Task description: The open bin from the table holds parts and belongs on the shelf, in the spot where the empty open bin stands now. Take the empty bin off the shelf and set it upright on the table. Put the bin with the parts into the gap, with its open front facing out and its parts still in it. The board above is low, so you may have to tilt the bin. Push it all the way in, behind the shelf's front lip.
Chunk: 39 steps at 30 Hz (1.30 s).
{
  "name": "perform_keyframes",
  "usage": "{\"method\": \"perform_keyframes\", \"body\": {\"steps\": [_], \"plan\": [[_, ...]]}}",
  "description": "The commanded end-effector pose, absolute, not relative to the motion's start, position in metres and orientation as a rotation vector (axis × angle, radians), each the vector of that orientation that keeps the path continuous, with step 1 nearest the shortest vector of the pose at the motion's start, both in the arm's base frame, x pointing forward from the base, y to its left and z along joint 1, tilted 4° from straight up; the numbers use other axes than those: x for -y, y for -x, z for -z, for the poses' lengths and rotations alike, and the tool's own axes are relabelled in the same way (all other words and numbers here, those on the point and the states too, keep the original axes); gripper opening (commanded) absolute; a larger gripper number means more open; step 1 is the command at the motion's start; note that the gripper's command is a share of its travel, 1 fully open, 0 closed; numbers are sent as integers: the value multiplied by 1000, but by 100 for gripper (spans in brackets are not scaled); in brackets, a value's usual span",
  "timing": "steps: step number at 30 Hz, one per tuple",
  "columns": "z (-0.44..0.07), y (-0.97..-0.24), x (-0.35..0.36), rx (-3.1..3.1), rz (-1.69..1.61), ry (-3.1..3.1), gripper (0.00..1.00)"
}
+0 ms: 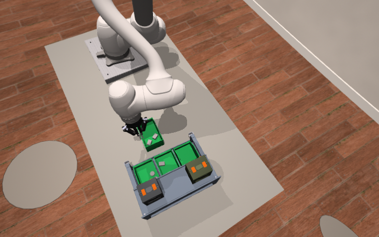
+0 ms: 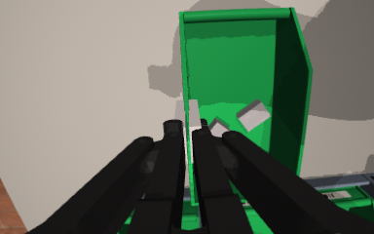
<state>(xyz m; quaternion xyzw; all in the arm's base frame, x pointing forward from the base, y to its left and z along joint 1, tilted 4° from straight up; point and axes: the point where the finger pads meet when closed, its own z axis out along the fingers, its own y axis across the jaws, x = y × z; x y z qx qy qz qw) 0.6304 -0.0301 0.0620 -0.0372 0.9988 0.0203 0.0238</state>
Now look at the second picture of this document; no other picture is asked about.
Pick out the grey metal shelf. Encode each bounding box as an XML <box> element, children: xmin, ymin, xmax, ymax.
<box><xmin>183</xmin><ymin>173</ymin><xmax>374</xmax><ymax>201</ymax></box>

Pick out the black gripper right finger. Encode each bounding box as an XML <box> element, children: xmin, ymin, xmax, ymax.
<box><xmin>189</xmin><ymin>99</ymin><xmax>374</xmax><ymax>234</ymax></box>

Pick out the green open-front bin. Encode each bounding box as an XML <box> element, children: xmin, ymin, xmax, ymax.
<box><xmin>243</xmin><ymin>202</ymin><xmax>274</xmax><ymax>234</ymax></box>
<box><xmin>318</xmin><ymin>186</ymin><xmax>374</xmax><ymax>223</ymax></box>
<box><xmin>117</xmin><ymin>200</ymin><xmax>200</xmax><ymax>234</ymax></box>
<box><xmin>179</xmin><ymin>8</ymin><xmax>313</xmax><ymax>206</ymax></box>

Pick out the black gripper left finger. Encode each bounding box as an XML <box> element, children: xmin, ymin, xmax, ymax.
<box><xmin>25</xmin><ymin>100</ymin><xmax>188</xmax><ymax>234</ymax></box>

